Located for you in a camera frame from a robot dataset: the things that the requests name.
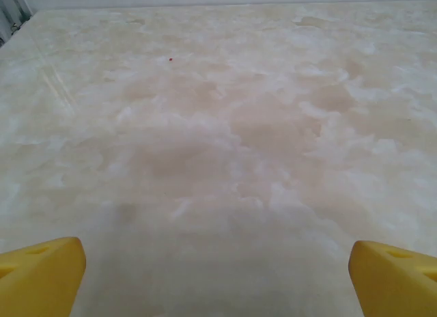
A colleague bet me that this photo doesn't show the aluminium frame corner post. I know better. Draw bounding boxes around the aluminium frame corner post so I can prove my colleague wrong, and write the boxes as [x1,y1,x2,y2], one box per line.
[0,0,35,46]

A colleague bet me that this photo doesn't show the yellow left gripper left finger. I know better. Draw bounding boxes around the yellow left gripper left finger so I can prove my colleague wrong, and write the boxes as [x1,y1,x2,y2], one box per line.
[0,236,87,317]

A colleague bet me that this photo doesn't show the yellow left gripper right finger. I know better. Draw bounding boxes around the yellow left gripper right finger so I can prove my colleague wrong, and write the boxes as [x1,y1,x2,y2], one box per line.
[348,240,437,317]

